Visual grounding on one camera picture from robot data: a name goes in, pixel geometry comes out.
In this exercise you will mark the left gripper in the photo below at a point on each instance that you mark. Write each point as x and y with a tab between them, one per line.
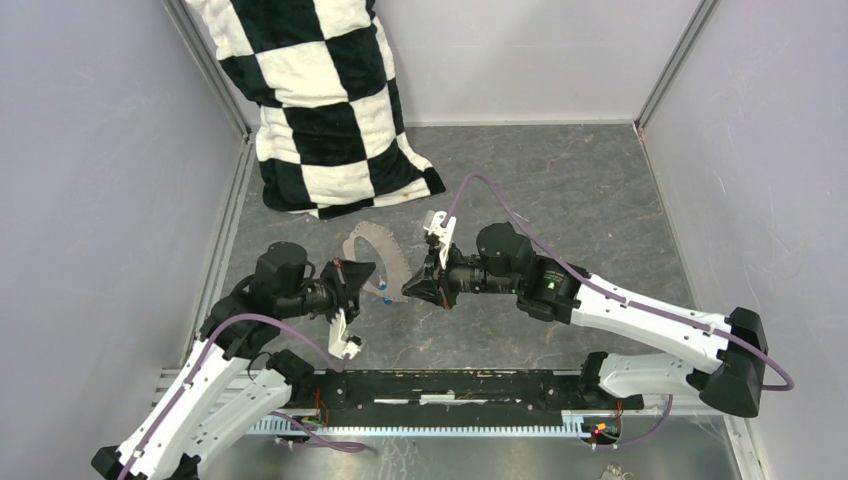
348	278

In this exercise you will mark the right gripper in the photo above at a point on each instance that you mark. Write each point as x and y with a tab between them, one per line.
420	286

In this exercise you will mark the metal key organizer plate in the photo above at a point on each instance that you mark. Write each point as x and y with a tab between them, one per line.
381	247

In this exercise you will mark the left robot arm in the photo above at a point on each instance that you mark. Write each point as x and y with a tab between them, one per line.
187	430

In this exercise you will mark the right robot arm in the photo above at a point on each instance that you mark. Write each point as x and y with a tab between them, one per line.
717	358

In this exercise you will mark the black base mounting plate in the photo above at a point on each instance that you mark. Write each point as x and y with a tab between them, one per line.
452	398

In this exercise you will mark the black white checkered blanket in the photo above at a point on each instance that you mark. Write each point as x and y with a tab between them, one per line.
331	139

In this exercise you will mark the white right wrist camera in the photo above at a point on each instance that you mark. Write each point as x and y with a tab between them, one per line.
439	229

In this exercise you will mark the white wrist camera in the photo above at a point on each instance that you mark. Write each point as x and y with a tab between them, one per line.
439	229
342	344

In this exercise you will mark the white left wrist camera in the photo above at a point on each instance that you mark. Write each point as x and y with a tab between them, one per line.
342	344

